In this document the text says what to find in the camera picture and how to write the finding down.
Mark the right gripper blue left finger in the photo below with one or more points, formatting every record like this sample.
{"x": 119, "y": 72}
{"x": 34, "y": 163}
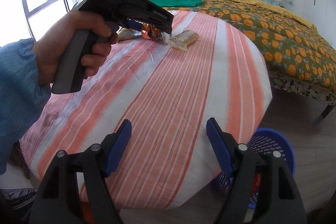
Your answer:
{"x": 58, "y": 198}

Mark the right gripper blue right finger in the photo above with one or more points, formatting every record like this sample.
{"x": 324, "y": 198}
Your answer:
{"x": 278, "y": 199}

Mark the yellow wrapper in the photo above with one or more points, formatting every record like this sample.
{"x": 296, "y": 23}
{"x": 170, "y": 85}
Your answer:
{"x": 127, "y": 34}

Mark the crushed orange soda can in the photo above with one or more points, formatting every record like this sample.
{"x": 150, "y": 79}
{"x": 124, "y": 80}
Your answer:
{"x": 149, "y": 31}

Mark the clear packaged snack bar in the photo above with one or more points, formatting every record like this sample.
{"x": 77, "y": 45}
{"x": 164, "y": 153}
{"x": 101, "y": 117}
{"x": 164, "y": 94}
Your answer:
{"x": 183, "y": 40}

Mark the red snack wrapper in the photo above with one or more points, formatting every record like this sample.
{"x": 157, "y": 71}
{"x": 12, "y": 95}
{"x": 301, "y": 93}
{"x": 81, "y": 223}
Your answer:
{"x": 256, "y": 184}

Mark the blue sleeve left forearm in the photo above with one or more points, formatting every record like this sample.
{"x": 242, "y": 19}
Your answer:
{"x": 22, "y": 98}

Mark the person's left hand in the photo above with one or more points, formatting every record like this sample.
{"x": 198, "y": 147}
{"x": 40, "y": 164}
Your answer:
{"x": 62, "y": 35}

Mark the folded green cloth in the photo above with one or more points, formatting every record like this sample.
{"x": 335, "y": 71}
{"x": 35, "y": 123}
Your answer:
{"x": 177, "y": 3}

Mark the pink striped tablecloth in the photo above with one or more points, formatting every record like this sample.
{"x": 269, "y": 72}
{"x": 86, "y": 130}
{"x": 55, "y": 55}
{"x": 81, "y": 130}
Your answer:
{"x": 168, "y": 95}

